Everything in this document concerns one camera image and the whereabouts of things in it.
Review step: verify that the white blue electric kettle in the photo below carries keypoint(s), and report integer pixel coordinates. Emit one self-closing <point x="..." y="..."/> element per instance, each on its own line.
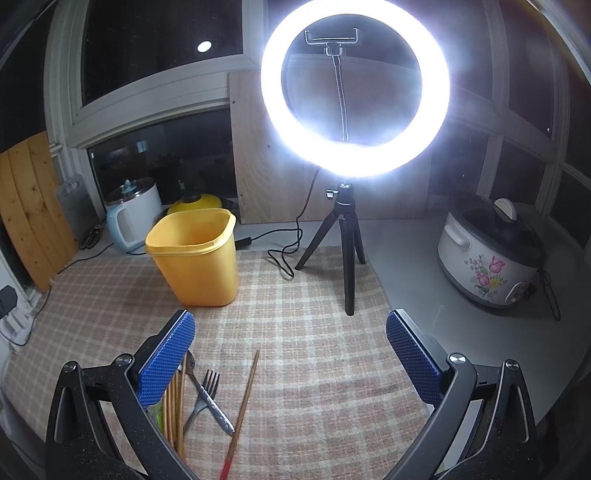
<point x="132" y="209"/>

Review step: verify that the checkered beige table mat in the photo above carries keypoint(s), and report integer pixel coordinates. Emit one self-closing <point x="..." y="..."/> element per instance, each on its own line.
<point x="330" y="399"/>

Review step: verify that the yellow plastic utensil bin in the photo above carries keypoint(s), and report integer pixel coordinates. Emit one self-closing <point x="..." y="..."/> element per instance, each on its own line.
<point x="194" y="251"/>

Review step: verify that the yellow lid black pot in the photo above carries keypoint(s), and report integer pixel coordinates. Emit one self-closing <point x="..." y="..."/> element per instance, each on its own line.
<point x="194" y="201"/>

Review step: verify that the orange wooden plank panel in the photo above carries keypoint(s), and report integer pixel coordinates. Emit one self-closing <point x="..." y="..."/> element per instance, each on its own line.
<point x="31" y="212"/>

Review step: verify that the grey cutting board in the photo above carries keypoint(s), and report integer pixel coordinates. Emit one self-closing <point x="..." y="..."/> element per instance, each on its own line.
<point x="77" y="206"/>

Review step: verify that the light wooden board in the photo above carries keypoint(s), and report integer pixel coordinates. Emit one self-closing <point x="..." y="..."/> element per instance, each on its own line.
<point x="272" y="183"/>

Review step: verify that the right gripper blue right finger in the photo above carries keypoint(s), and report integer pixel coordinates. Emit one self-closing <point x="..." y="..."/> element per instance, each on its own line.
<point x="421" y="355"/>

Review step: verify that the white ring light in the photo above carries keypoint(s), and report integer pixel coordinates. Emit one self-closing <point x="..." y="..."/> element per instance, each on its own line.
<point x="368" y="112"/>

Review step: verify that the phone holder clamp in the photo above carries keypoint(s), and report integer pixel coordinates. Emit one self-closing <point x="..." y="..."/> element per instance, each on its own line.
<point x="334" y="46"/>

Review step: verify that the white floral rice cooker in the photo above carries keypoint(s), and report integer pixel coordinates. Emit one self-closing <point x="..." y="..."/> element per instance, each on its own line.
<point x="488" y="252"/>

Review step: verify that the black tripod stand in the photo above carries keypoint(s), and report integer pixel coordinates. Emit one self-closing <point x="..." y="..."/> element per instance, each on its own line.
<point x="344" y="212"/>

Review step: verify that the black handled scissors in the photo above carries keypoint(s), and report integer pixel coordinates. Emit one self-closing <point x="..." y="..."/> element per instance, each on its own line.
<point x="92" y="237"/>

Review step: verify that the lone wooden chopstick red tip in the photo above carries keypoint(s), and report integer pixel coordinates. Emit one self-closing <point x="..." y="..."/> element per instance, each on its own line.
<point x="241" y="416"/>

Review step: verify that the metal spoon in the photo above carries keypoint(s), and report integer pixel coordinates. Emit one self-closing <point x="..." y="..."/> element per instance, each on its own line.
<point x="206" y="391"/>

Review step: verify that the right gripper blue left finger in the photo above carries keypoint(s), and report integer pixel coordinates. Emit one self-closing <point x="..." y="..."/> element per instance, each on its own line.
<point x="159" y="356"/>

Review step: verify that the white power strip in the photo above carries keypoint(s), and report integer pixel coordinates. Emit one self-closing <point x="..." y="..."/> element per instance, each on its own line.
<point x="16" y="324"/>

